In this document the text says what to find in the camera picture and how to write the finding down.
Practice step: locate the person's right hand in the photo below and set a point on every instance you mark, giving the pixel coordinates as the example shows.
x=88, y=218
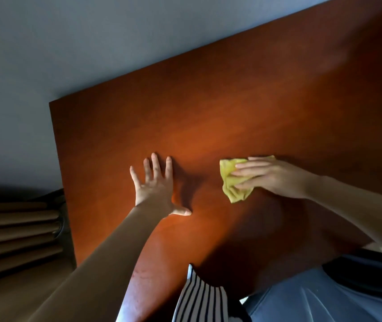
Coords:
x=281, y=179

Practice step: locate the person's left hand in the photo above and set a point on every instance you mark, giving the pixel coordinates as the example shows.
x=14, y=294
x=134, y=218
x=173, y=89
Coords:
x=154, y=194

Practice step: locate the yellow cleaning cloth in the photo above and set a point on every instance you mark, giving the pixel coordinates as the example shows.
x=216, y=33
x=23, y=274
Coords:
x=236, y=194

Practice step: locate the black leather chair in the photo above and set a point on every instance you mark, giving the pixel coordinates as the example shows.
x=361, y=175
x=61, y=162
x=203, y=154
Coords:
x=311, y=298

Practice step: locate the person's left forearm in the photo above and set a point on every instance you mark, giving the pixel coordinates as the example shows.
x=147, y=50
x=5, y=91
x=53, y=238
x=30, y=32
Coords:
x=100, y=264

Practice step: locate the person's right forearm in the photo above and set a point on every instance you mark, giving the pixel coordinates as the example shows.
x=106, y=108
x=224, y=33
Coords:
x=362, y=211

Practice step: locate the red-brown wooden table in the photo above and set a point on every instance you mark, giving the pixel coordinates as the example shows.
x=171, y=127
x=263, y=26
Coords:
x=228, y=97

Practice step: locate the blue striped white apron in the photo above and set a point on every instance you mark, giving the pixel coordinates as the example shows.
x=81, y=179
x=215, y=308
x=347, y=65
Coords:
x=201, y=301

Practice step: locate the brown curtain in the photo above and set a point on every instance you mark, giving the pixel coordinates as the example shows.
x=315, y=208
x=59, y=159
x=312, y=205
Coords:
x=13, y=258

